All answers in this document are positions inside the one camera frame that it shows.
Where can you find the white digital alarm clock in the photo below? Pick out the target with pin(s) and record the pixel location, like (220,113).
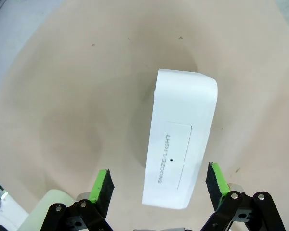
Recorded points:
(183,115)

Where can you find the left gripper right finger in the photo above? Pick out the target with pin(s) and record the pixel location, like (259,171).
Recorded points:
(233,209)

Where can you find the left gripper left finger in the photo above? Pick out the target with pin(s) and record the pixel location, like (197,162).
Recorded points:
(96,207)

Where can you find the pale green plastic cup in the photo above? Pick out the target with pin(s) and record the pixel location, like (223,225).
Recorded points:
(42,211)

